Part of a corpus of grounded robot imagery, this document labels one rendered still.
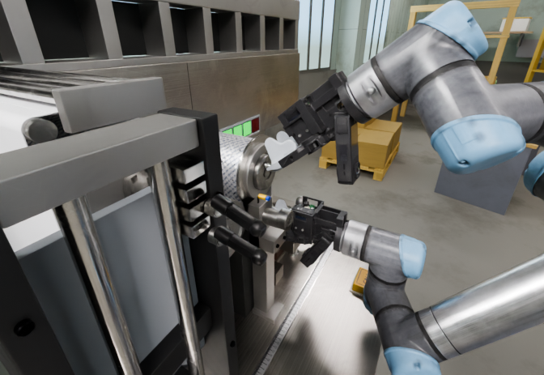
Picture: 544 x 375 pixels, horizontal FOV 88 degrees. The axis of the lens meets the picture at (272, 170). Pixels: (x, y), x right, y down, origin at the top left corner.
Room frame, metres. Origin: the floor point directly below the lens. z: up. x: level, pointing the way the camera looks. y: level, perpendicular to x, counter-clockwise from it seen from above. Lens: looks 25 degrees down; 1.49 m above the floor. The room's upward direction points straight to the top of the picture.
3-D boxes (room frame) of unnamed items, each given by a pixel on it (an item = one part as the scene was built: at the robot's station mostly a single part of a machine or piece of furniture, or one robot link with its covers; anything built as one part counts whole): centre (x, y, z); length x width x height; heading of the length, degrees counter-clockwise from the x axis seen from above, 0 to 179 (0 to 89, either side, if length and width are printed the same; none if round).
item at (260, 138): (0.52, 0.03, 1.25); 0.15 x 0.01 x 0.15; 150
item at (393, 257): (0.44, -0.24, 1.11); 0.11 x 0.08 x 0.09; 60
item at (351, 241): (0.47, -0.17, 1.11); 0.08 x 0.05 x 0.08; 150
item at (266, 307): (0.47, 0.01, 1.05); 0.06 x 0.05 x 0.31; 60
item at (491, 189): (2.87, -2.44, 0.35); 1.31 x 0.68 x 0.70; 133
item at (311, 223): (0.52, -0.10, 1.12); 0.12 x 0.08 x 0.09; 60
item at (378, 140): (3.62, -1.25, 0.36); 1.31 x 0.99 x 0.73; 138
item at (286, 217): (0.45, -0.03, 1.18); 0.04 x 0.02 x 0.04; 150
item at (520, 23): (5.86, -4.52, 1.76); 0.42 x 0.35 x 0.23; 48
